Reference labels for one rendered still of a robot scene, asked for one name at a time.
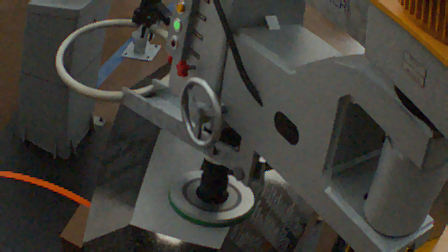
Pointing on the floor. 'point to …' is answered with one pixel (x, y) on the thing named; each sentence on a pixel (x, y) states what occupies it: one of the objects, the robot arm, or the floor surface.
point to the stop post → (141, 51)
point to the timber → (72, 239)
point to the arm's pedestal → (68, 134)
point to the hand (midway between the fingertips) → (147, 42)
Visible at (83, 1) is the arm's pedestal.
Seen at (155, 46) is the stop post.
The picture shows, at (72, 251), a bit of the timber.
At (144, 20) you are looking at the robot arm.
